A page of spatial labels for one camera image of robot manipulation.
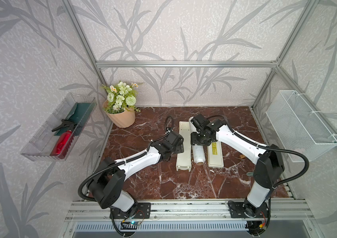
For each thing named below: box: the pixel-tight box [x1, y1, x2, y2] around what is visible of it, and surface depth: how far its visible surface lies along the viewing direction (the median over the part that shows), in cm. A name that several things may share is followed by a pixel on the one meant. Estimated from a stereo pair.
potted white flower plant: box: [102, 81, 141, 129], surface depth 91 cm
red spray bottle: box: [49, 119, 78, 160], surface depth 61 cm
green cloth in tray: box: [54, 102, 92, 137], surface depth 69 cm
